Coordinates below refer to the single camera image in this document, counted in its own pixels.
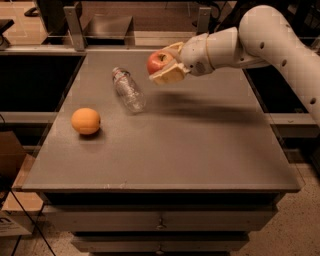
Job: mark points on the grey drawer cabinet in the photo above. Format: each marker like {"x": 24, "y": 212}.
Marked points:
{"x": 202, "y": 156}

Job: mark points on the lower drawer knob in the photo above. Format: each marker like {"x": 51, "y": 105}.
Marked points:
{"x": 159, "y": 251}

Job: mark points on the clear plastic water bottle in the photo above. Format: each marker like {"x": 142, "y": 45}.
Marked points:
{"x": 129, "y": 92}

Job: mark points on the upper drawer knob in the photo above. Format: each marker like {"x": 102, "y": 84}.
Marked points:
{"x": 161, "y": 225}

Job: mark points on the drawer knob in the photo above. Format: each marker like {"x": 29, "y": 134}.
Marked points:
{"x": 161, "y": 225}
{"x": 159, "y": 251}

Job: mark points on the right metal bracket post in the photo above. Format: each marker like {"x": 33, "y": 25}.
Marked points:
{"x": 203, "y": 20}

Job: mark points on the red apple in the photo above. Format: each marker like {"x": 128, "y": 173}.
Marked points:
{"x": 158, "y": 60}

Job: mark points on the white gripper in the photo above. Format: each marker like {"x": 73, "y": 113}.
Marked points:
{"x": 195, "y": 55}

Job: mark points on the left metal bracket post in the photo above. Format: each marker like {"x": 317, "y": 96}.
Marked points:
{"x": 75, "y": 28}

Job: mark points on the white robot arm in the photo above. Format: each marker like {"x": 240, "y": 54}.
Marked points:
{"x": 263, "y": 37}

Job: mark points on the brown cardboard box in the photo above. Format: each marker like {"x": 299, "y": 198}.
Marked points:
{"x": 12, "y": 155}

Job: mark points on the orange fruit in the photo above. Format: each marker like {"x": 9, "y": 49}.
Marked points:
{"x": 85, "y": 121}

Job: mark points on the metal bracket post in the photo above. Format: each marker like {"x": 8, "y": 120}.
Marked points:
{"x": 75, "y": 28}
{"x": 203, "y": 20}

